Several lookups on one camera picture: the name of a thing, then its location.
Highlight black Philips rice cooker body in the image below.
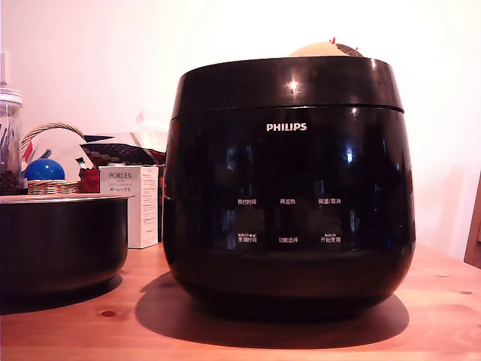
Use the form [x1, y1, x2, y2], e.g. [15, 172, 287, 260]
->
[161, 105, 416, 321]

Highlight clear glass jar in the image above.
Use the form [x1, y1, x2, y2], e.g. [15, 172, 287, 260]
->
[0, 87, 25, 196]

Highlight blue ball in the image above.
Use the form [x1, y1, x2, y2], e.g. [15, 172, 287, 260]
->
[24, 159, 66, 182]

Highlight white plastic bag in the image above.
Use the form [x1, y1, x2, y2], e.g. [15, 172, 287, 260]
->
[129, 107, 171, 151]

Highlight dark patterned cloth bag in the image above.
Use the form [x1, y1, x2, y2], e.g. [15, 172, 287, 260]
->
[79, 141, 167, 168]

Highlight red fabric pouch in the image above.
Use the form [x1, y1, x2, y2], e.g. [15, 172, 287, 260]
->
[77, 168, 101, 195]

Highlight straw hat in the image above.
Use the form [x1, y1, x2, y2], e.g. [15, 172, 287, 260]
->
[288, 37, 366, 59]

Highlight black rice cooker lid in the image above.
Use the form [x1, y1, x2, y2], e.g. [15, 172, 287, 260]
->
[175, 56, 405, 121]

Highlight black inner cooking pot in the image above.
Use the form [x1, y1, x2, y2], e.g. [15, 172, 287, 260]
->
[0, 194, 135, 299]

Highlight woven wicker basket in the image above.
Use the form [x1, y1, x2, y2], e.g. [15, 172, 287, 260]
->
[20, 121, 88, 196]

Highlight white printed cloth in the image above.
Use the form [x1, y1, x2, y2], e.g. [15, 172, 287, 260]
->
[22, 129, 99, 182]

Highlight white Porlex box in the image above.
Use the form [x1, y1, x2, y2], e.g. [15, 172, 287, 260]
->
[98, 165, 160, 250]

